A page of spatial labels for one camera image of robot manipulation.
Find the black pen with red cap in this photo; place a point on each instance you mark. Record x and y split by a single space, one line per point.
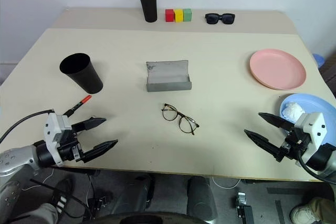
85 99

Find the pink plate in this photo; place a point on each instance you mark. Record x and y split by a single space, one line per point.
278 69

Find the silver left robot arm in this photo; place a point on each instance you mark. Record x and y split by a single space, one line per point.
15 159

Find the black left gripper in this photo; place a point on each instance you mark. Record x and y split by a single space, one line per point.
68 145

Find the yellow block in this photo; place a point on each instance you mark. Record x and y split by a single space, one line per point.
178 16

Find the green block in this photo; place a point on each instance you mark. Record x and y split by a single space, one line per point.
187 15

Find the red block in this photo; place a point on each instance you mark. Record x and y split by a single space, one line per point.
169 16

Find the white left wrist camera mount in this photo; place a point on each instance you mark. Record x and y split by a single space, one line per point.
51 129

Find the blue plastic container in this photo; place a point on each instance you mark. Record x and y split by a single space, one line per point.
318 60

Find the black shoe with white stripes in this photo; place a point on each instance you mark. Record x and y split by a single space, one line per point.
63 195

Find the grey glasses case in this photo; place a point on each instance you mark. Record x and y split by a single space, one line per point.
168 86

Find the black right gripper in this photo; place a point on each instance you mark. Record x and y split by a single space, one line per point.
295 140

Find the black sunglasses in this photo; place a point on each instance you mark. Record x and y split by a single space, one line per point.
212 19

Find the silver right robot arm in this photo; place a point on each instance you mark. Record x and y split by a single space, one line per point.
324 157

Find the black and silver floor device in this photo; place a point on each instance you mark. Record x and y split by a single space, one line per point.
242 208

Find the small black floor box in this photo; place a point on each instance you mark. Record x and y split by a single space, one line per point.
101 201

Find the blue plate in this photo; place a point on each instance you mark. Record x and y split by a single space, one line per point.
315 103

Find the tortoiseshell eyeglasses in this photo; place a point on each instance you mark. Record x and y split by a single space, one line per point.
168 114

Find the dark rounded shape under table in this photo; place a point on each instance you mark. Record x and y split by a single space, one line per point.
200 197
136 197

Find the wide black cup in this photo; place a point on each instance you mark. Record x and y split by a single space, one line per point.
84 77

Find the tall black pen holder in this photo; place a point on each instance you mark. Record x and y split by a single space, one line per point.
149 9

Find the white crumpled paper ball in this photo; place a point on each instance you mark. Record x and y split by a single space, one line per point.
292 111

